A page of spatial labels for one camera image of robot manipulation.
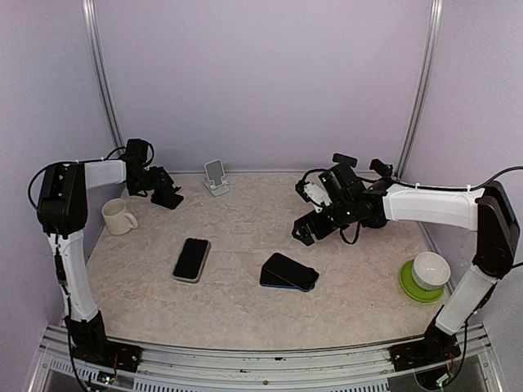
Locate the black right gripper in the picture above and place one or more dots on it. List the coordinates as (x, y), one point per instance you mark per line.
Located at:
(301, 224)

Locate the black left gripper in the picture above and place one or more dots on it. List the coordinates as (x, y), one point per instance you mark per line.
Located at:
(158, 179)

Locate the black folding phone stand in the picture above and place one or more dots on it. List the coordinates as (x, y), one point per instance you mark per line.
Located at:
(167, 197)

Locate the white folding phone stand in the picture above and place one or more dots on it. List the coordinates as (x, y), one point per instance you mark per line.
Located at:
(215, 178)

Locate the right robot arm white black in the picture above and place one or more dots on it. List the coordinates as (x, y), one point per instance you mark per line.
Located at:
(342, 198)

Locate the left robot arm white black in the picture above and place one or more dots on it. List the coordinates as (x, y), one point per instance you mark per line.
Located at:
(62, 211)

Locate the black phone on top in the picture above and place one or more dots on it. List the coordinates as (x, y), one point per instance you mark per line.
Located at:
(281, 263)

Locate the black pole stand right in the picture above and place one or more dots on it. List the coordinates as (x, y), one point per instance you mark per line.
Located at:
(375, 194)

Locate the black pole stand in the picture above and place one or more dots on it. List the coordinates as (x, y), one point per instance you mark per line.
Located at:
(342, 158)
(375, 194)

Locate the black pole stand left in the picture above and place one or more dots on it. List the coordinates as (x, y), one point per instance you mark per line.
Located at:
(342, 158)

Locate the black phone silver case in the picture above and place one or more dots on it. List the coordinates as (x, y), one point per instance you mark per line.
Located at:
(191, 260)

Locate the cream ceramic mug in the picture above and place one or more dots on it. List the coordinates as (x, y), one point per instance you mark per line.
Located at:
(118, 219)

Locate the green plate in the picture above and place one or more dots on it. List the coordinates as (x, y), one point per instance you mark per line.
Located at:
(413, 290)

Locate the white bowl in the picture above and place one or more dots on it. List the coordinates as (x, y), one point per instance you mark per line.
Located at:
(430, 271)

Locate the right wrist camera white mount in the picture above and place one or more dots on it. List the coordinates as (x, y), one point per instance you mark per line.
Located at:
(312, 193)

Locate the front aluminium rail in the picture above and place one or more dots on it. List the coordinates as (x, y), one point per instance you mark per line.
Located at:
(174, 368)

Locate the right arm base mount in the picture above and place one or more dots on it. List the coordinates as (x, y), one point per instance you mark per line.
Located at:
(419, 354)

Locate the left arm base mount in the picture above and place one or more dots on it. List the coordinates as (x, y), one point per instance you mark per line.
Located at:
(121, 356)

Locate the left aluminium frame post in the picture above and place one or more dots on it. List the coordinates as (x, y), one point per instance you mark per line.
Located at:
(94, 40)

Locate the aluminium frame post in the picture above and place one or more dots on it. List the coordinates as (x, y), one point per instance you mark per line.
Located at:
(422, 87)
(94, 40)

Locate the right aluminium frame post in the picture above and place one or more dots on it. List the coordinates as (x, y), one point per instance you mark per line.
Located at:
(422, 87)

